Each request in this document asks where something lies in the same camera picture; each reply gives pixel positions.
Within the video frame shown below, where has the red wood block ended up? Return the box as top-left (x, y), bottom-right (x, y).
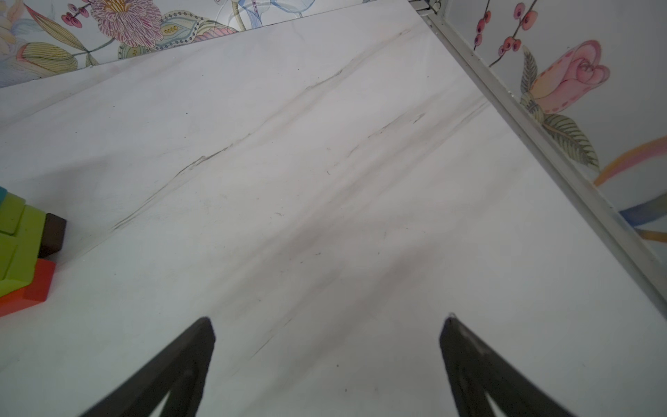
top-left (1, 259), bottom-right (57, 316)

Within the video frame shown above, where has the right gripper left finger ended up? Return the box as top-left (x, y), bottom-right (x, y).
top-left (84, 317), bottom-right (215, 416)

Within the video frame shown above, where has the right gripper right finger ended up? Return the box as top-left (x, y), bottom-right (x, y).
top-left (439, 314), bottom-right (572, 416)

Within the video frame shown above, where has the green block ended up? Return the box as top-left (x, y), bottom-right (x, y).
top-left (0, 193), bottom-right (25, 236)
top-left (1, 206), bottom-right (46, 296)

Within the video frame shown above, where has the brown wood block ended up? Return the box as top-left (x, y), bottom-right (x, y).
top-left (38, 213), bottom-right (67, 259)

